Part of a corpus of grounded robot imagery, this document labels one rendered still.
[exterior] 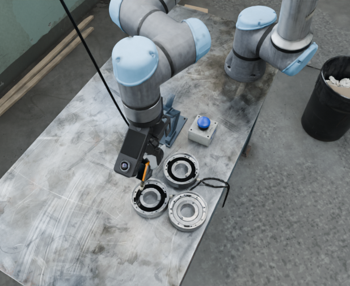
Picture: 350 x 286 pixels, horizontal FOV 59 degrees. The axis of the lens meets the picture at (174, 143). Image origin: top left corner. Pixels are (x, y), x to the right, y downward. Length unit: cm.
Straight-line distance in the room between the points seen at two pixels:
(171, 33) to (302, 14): 42
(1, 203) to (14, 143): 120
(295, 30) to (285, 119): 127
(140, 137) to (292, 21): 51
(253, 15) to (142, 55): 62
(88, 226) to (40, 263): 14
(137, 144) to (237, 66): 61
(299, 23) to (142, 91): 52
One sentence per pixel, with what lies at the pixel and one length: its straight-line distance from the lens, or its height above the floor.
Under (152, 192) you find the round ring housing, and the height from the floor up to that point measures 82.
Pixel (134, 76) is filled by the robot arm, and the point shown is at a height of 126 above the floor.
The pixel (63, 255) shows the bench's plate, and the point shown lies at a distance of 88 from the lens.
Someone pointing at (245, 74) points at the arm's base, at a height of 84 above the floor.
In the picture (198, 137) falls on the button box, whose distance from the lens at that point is 94.
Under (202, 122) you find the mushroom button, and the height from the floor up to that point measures 87.
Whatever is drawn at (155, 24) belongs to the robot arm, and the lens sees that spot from 60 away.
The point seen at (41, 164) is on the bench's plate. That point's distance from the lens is 102.
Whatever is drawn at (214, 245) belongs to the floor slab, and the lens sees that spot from 167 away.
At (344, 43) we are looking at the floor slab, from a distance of 287.
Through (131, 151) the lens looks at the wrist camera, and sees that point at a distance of 63.
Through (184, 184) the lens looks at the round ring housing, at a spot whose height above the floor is 84.
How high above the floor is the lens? 161
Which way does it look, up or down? 57 degrees down
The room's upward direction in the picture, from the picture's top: 1 degrees counter-clockwise
